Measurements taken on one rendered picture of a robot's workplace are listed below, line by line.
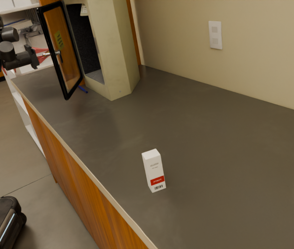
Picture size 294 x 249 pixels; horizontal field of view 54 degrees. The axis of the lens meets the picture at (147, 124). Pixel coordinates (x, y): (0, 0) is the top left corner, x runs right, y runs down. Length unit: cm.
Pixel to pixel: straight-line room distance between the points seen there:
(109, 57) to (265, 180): 84
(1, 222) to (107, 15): 141
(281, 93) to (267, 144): 31
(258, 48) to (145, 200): 72
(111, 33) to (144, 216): 84
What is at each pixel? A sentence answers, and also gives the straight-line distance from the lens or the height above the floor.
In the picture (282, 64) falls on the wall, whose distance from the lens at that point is 115.
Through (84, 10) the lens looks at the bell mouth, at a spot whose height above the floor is 134.
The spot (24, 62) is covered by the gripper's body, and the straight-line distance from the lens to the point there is 137.
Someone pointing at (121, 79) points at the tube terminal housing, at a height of 102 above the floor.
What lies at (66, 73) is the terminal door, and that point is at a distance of 141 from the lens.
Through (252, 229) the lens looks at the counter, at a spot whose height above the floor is 94.
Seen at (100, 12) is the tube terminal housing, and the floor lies 133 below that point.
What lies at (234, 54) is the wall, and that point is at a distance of 128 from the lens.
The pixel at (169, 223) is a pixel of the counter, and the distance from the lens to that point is 70.
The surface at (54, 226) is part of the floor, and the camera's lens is 224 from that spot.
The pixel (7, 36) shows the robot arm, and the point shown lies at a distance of 161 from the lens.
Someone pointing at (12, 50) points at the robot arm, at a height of 126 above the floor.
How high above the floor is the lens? 145
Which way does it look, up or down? 28 degrees down
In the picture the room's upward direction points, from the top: 11 degrees counter-clockwise
